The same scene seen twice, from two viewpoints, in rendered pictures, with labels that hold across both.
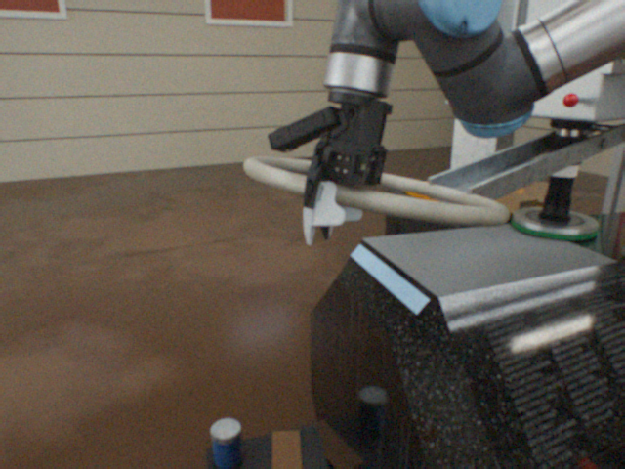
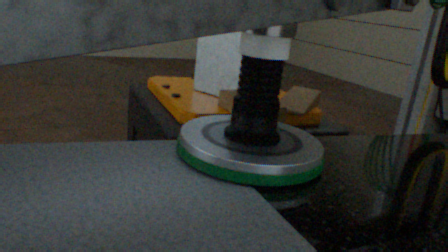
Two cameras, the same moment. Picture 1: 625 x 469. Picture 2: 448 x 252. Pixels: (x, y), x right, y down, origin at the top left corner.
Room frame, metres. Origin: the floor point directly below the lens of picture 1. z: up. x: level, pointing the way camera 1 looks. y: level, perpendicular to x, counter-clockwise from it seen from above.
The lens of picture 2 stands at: (0.69, -0.55, 1.09)
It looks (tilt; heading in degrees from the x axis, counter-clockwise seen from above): 17 degrees down; 353
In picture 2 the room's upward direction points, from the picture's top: 7 degrees clockwise
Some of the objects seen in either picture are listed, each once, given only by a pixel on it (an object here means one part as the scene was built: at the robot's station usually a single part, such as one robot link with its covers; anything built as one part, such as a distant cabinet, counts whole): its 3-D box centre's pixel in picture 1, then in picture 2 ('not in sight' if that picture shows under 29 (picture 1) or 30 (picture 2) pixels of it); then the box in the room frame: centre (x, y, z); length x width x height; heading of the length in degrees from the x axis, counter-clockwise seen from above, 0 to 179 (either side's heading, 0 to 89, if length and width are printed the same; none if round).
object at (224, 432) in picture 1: (227, 443); not in sight; (1.28, 0.30, 0.08); 0.10 x 0.10 x 0.13
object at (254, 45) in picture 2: (562, 167); (265, 42); (1.24, -0.66, 1.04); 0.07 x 0.07 x 0.04
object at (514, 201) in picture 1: (507, 200); (250, 106); (1.78, -0.75, 0.81); 0.20 x 0.10 x 0.05; 26
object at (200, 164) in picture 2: (554, 221); (250, 142); (1.24, -0.66, 0.89); 0.22 x 0.22 x 0.04
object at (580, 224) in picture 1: (554, 219); (251, 140); (1.24, -0.66, 0.90); 0.21 x 0.21 x 0.01
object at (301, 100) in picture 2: (536, 191); (298, 99); (1.92, -0.93, 0.80); 0.20 x 0.10 x 0.05; 148
